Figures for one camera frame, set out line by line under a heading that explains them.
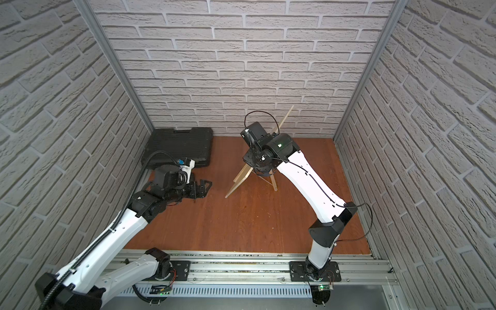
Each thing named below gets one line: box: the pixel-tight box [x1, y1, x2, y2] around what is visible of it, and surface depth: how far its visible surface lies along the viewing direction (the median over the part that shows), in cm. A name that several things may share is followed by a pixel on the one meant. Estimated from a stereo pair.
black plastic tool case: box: [141, 127, 214, 170], surface depth 112 cm
